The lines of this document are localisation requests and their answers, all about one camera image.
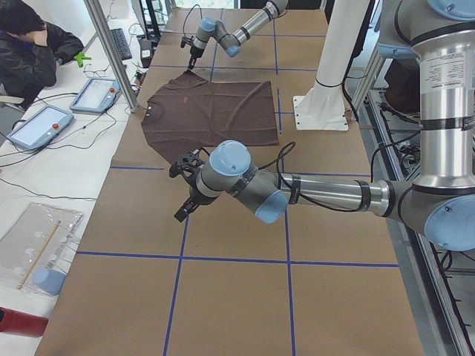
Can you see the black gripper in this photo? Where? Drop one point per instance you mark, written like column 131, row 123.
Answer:
column 194, row 194
column 194, row 54

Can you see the brown t-shirt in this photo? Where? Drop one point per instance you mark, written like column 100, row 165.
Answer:
column 190, row 112

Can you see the black box device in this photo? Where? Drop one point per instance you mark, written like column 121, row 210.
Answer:
column 146, row 52

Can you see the black keyboard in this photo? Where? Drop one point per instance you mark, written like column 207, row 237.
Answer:
column 121, row 43

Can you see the far teach pendant tablet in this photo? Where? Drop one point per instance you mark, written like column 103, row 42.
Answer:
column 97, row 96

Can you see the teach pendant tablet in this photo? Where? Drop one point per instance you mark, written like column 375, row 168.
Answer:
column 41, row 128
column 97, row 96

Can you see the eyeglasses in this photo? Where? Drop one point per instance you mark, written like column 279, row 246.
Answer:
column 90, row 72

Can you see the green plastic object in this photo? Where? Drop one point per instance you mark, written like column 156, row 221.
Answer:
column 80, row 59

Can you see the blue plastic cup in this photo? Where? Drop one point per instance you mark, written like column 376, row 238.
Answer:
column 49, row 280

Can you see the near teach pendant tablet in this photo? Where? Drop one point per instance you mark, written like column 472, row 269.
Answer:
column 41, row 128

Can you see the seated person in black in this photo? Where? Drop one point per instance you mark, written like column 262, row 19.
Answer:
column 31, row 51

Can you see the clear plastic bag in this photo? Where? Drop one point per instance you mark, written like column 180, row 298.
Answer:
column 26, row 236

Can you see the wooden stick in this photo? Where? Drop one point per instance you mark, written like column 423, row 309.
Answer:
column 40, row 252

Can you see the red cylinder bottle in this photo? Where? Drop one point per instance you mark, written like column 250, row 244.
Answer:
column 22, row 324

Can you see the aluminium frame post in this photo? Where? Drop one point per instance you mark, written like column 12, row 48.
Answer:
column 100, row 24

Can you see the white pedestal column base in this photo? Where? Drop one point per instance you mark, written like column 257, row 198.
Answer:
column 322, row 108

